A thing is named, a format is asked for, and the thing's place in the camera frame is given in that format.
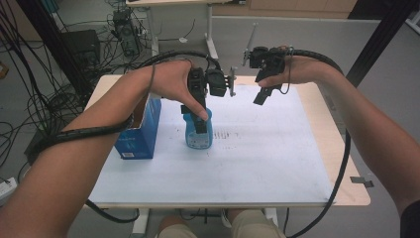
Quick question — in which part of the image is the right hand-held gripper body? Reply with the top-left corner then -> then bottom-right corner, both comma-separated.
243,22 -> 287,83

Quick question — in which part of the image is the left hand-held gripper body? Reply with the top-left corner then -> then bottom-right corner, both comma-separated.
187,65 -> 238,111

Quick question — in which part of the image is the blue cardboard box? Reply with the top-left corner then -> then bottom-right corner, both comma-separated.
113,93 -> 162,161

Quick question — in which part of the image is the person's left hand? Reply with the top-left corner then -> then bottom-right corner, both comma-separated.
150,59 -> 210,121

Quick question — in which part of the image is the person's right hand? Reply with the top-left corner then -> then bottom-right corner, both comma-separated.
257,54 -> 327,89

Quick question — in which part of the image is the white desk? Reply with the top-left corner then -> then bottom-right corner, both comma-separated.
125,0 -> 247,68

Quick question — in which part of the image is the wooden cabinet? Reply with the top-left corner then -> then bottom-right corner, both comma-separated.
211,0 -> 359,20

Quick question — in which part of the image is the white table mat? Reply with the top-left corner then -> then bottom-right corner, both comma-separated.
88,83 -> 335,204

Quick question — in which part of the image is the light wooden table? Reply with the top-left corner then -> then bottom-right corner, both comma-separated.
83,73 -> 371,238

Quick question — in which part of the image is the person's left leg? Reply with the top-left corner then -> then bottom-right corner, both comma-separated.
157,216 -> 199,238

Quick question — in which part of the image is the person's leg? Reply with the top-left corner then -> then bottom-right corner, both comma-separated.
227,208 -> 286,238
157,216 -> 199,238

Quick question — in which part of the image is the person's right leg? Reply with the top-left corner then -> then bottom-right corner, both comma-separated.
227,208 -> 286,238

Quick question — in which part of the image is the black box on floor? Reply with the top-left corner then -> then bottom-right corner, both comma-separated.
62,29 -> 102,67

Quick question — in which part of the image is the grey tape piece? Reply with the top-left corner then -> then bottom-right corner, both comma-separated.
350,176 -> 374,188

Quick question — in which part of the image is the black floor mat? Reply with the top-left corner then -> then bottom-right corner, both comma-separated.
24,130 -> 48,166

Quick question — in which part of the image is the white power strip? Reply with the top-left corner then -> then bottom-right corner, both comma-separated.
0,177 -> 18,201

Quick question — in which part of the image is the thin black wrist cord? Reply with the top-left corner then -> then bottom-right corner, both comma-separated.
279,46 -> 294,96
147,63 -> 157,97

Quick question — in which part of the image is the black device with cables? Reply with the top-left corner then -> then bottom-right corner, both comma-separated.
112,9 -> 142,58

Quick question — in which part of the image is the left gripper black spiral cable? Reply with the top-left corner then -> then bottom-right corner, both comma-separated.
24,50 -> 222,224

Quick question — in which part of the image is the gripper black spiral cable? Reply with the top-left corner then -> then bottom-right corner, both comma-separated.
24,50 -> 222,224
286,49 -> 352,238

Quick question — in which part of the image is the right gripper black spiral cable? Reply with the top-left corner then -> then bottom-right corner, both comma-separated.
286,49 -> 352,238

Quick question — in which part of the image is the black frame post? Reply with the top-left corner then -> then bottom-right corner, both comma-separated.
16,0 -> 93,98
345,0 -> 420,88

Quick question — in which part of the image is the tangle of black cables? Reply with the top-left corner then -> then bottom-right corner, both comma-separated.
0,0 -> 157,170

